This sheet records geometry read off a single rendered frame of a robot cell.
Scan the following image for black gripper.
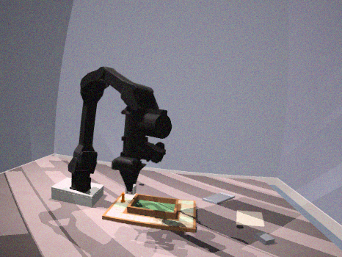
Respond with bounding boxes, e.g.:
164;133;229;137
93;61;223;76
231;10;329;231
111;132;150;192

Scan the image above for white die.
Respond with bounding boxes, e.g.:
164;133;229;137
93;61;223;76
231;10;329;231
125;184;137;195

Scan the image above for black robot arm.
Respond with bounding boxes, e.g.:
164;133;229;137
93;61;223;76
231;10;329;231
68;66;172;192

